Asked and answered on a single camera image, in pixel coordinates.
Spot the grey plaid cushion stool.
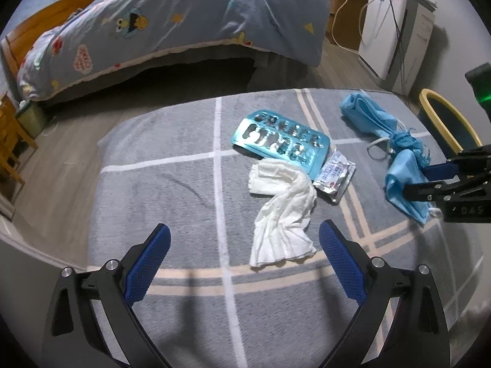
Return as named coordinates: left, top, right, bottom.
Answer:
left=88, top=89, right=484, bottom=367

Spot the wooden chair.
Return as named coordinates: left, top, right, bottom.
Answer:
left=0, top=91, right=39, bottom=220

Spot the blue disposable glove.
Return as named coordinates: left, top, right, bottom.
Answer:
left=385, top=131, right=430, bottom=225

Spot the small green bin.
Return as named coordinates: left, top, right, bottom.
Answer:
left=15, top=100, right=48, bottom=138

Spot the wooden side cabinet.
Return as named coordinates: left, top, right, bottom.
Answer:
left=326, top=0, right=368, bottom=52

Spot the white air purifier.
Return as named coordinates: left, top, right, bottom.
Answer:
left=358, top=0, right=437, bottom=96

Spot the black power cable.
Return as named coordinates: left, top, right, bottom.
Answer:
left=383, top=0, right=414, bottom=97

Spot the wooden bed headboard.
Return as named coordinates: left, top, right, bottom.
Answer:
left=1, top=0, right=95, bottom=79

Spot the blue cartoon duvet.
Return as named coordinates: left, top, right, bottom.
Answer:
left=17, top=0, right=331, bottom=102

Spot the white tissue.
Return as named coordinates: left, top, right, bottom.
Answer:
left=248, top=158, right=317, bottom=268

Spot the small silver blister pack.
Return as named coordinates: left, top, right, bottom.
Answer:
left=313, top=150, right=356, bottom=204

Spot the yellow rim teal trash bin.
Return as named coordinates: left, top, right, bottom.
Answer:
left=418, top=88, right=483, bottom=158

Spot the teal pill blister pack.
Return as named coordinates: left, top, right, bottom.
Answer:
left=231, top=110, right=331, bottom=180

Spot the blue face mask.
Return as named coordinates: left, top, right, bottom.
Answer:
left=339, top=91, right=399, bottom=159

